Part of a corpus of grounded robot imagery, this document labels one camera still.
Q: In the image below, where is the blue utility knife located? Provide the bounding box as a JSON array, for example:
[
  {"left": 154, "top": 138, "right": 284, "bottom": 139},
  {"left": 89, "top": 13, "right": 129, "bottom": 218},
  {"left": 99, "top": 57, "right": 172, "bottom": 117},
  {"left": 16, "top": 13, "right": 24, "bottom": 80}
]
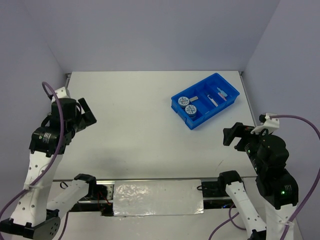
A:
[{"left": 217, "top": 87, "right": 228, "bottom": 97}]

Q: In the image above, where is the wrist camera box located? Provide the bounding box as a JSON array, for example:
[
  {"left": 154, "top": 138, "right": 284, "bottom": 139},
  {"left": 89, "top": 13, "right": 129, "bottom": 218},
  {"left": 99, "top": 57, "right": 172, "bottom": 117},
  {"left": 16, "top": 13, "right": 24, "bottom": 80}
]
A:
[
  {"left": 250, "top": 112, "right": 280, "bottom": 134},
  {"left": 51, "top": 87, "right": 71, "bottom": 103}
]

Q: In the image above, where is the blue plastic sorting bin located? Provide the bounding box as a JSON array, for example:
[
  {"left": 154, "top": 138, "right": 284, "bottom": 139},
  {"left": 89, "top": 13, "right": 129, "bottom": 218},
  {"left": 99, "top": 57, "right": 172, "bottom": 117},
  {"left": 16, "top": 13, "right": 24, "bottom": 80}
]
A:
[{"left": 171, "top": 73, "right": 240, "bottom": 130}]

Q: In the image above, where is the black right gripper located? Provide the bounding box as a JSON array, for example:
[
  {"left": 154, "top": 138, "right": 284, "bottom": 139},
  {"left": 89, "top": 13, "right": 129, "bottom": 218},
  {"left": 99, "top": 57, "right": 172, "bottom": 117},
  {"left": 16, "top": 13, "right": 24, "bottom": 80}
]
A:
[{"left": 222, "top": 119, "right": 269, "bottom": 170}]

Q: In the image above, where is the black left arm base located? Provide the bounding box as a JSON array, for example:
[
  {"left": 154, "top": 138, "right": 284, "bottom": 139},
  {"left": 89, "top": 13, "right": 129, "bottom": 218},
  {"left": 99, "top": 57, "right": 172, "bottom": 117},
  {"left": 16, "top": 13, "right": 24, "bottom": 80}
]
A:
[{"left": 70, "top": 184, "right": 114, "bottom": 217}]

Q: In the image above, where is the grey metal blade case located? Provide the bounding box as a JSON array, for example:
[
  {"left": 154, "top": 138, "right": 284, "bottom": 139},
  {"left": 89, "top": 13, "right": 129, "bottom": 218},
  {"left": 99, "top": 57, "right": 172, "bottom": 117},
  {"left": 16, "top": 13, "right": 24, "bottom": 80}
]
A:
[{"left": 189, "top": 96, "right": 199, "bottom": 102}]

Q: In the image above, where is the pink utility knife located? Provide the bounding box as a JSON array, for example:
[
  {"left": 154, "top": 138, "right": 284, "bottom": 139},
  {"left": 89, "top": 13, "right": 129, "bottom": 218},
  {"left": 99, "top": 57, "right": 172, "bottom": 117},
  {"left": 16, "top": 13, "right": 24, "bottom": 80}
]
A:
[{"left": 218, "top": 92, "right": 227, "bottom": 102}]

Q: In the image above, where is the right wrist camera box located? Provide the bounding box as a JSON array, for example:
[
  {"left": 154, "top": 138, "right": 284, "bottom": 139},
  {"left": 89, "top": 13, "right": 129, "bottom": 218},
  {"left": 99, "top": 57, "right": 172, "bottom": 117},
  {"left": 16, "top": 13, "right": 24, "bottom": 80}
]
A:
[{"left": 250, "top": 112, "right": 280, "bottom": 134}]

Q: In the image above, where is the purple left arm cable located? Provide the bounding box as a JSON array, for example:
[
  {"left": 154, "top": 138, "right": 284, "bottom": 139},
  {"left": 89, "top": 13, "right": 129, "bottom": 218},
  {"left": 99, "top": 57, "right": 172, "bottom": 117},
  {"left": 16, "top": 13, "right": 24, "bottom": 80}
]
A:
[{"left": 0, "top": 81, "right": 70, "bottom": 240}]

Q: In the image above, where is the blue capped white marker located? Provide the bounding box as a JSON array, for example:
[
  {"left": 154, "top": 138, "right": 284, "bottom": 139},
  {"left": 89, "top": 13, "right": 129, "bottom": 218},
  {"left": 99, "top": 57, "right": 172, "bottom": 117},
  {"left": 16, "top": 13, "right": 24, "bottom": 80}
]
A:
[{"left": 207, "top": 94, "right": 219, "bottom": 107}]

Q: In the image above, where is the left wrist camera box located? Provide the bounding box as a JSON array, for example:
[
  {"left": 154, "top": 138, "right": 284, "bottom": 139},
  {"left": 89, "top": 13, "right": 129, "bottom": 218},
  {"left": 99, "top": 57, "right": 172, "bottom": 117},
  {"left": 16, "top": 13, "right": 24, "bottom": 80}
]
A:
[{"left": 51, "top": 87, "right": 71, "bottom": 103}]

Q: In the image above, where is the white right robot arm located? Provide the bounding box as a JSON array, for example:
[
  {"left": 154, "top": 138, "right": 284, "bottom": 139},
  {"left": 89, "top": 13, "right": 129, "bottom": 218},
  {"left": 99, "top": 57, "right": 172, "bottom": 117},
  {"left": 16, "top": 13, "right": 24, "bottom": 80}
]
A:
[{"left": 196, "top": 113, "right": 299, "bottom": 240}]

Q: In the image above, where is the blue tape roll jar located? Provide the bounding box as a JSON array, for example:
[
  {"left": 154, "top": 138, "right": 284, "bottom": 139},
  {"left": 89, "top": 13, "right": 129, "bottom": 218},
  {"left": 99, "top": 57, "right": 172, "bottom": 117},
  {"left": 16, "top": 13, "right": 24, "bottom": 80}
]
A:
[{"left": 184, "top": 104, "right": 198, "bottom": 118}]

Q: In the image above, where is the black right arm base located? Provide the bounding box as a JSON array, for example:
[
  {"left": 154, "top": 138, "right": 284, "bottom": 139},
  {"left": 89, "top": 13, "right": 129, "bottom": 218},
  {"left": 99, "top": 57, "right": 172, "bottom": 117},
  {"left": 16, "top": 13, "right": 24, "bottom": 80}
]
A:
[{"left": 196, "top": 179, "right": 233, "bottom": 210}]

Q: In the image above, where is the silver foil cover plate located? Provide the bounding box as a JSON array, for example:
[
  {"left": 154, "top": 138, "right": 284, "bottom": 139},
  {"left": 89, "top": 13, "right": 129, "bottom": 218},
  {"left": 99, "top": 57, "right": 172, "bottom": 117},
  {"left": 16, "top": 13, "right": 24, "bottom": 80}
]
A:
[{"left": 113, "top": 179, "right": 204, "bottom": 217}]

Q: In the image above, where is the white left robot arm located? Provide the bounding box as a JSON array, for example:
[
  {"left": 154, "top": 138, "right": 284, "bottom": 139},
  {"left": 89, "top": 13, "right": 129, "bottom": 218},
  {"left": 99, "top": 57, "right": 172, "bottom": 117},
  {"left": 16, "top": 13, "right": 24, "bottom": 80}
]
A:
[{"left": 0, "top": 98, "right": 98, "bottom": 240}]

